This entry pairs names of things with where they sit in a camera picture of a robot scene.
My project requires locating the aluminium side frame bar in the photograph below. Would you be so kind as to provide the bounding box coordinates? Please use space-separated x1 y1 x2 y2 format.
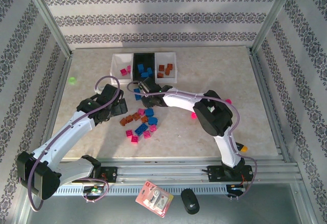
33 54 75 166
247 50 301 166

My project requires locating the yellow black hand tool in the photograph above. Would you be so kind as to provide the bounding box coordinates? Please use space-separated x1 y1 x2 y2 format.
235 142 249 154

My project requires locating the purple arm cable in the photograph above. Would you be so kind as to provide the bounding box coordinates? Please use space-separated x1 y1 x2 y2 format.
27 76 121 212
126 80 258 202

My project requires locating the aluminium frame post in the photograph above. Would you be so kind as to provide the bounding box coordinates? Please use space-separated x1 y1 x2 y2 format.
249 0 301 56
21 0 74 58

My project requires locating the black plastic bin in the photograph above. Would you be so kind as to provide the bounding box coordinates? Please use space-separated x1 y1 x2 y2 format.
131 52 157 84

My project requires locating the slotted metal cable duct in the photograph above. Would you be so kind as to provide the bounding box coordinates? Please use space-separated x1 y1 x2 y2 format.
55 184 229 196

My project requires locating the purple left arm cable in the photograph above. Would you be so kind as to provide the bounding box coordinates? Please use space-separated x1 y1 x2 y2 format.
27 76 121 212

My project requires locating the white plastic bin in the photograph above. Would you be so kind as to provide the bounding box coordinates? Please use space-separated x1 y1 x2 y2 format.
154 52 178 84
110 53 135 84

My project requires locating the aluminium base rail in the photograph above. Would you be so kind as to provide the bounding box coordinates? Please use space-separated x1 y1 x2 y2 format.
58 157 301 184

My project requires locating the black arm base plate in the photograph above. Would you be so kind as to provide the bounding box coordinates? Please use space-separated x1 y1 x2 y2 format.
98 166 119 183
206 165 253 183

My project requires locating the small circuit board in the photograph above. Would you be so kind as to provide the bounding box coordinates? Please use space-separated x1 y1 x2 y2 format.
83 186 105 194
226 184 247 193

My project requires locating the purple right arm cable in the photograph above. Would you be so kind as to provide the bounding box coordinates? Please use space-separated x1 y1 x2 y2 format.
126 80 258 202

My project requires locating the black computer mouse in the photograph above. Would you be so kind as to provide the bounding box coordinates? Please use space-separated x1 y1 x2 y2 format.
180 188 200 215

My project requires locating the pink blister package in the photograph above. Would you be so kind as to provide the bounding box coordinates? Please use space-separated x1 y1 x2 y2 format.
134 180 174 218

